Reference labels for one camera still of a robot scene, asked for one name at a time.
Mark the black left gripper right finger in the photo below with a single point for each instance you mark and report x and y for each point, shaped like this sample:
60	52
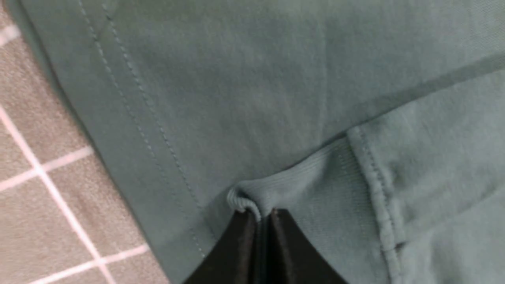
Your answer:
288	257

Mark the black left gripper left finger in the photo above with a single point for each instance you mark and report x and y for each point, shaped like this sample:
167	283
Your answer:
231	261

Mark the green long sleeve shirt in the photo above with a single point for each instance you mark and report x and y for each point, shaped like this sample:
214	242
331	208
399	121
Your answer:
378	124

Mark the beige grid tablecloth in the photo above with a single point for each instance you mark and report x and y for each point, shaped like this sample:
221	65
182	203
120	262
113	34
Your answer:
62	220

